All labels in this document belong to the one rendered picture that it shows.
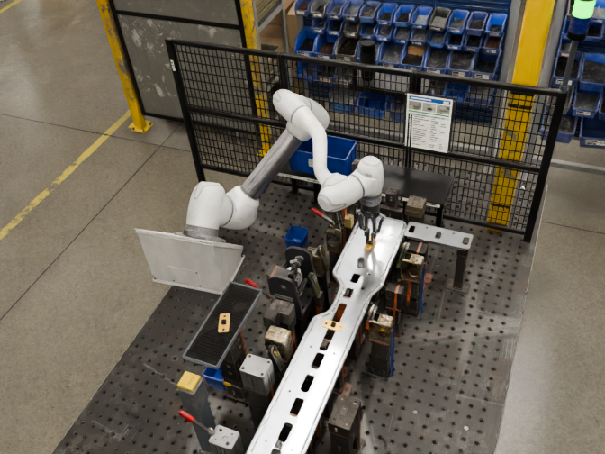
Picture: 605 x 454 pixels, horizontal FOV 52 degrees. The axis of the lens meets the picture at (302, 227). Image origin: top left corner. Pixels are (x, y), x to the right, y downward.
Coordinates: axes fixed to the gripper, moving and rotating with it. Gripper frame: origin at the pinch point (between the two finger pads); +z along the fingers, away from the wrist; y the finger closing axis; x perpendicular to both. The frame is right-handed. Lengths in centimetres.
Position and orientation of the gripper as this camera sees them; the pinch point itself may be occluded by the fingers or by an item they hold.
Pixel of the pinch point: (370, 236)
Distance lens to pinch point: 271.9
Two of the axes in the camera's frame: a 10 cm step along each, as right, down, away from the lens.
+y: 9.2, 2.1, -3.2
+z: 0.7, 7.3, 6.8
